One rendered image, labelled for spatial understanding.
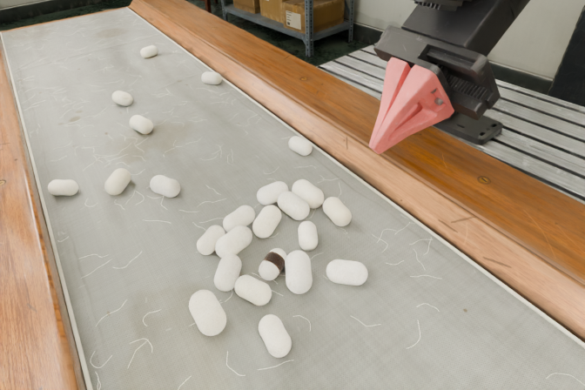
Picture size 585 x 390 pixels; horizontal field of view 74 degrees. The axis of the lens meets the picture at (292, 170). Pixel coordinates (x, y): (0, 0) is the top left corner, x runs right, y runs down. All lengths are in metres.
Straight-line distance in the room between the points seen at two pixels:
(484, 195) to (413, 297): 0.13
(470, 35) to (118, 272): 0.35
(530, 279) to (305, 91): 0.36
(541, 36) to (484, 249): 2.03
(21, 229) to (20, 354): 0.14
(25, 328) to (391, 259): 0.29
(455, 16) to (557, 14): 1.97
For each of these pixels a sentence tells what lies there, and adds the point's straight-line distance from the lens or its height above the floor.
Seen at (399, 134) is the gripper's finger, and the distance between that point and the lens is 0.36.
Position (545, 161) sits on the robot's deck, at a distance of 0.66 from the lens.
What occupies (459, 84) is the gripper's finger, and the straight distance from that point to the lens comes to 0.37.
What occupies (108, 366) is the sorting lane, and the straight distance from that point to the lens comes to 0.34.
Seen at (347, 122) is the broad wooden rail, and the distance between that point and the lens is 0.49.
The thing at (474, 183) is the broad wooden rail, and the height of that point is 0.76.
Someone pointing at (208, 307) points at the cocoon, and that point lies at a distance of 0.31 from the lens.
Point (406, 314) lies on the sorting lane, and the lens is 0.33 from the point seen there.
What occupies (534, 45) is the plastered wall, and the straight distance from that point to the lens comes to 2.38.
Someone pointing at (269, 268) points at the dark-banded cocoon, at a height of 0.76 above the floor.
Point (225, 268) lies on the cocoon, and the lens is 0.33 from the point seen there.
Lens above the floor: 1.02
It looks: 38 degrees down
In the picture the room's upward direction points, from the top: 3 degrees counter-clockwise
